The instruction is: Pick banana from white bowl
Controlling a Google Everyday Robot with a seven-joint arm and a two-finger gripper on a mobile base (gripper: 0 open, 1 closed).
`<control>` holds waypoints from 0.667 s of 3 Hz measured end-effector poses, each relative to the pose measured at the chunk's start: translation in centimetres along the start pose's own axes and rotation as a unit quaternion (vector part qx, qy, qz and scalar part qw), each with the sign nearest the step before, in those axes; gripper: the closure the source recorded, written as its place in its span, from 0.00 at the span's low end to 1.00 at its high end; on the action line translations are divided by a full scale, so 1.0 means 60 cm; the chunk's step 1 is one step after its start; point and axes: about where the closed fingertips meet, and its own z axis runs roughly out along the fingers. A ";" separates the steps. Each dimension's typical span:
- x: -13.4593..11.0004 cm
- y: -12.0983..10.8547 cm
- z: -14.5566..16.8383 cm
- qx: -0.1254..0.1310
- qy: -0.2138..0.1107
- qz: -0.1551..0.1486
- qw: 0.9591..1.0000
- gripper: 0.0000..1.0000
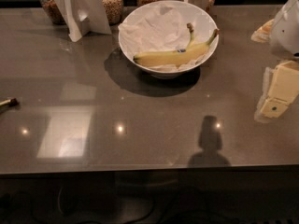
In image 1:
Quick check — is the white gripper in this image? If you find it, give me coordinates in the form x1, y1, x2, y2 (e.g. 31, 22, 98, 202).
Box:
251, 0, 299, 123

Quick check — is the yellow banana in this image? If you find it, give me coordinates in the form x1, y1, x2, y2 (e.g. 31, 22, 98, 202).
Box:
133, 23, 219, 67

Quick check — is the white ceramic bowl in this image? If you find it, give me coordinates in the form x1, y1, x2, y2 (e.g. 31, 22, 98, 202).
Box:
118, 0, 220, 80

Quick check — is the white paper napkin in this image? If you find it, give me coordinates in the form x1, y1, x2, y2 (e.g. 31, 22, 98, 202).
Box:
118, 3, 206, 73

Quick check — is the glass jar of grains middle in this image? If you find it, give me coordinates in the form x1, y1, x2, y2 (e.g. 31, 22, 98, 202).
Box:
102, 0, 123, 25

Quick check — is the white folded paper stand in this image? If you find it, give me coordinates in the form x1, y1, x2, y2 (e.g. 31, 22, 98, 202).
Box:
54, 0, 111, 42

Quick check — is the glass jar of grains left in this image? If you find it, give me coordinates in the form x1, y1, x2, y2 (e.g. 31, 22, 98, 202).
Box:
39, 0, 65, 25

